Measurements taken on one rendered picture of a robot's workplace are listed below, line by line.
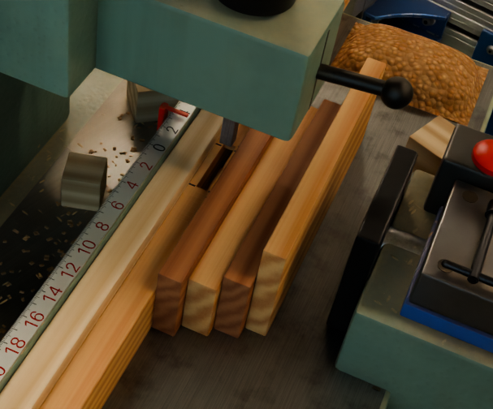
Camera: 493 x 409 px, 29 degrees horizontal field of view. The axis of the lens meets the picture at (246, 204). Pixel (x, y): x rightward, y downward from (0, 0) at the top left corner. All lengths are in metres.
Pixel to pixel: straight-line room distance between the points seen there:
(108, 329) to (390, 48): 0.38
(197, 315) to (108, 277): 0.06
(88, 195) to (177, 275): 0.24
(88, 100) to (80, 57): 0.31
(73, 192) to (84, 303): 0.25
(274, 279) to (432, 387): 0.12
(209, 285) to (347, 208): 0.17
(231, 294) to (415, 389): 0.13
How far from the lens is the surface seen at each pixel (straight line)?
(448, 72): 0.82
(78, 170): 0.80
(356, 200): 0.72
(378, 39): 0.84
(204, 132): 0.67
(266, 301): 0.60
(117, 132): 0.88
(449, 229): 0.58
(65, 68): 0.60
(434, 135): 0.74
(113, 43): 0.61
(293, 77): 0.57
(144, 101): 0.88
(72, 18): 0.58
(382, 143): 0.77
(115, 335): 0.57
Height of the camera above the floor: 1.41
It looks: 46 degrees down
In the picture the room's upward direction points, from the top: 12 degrees clockwise
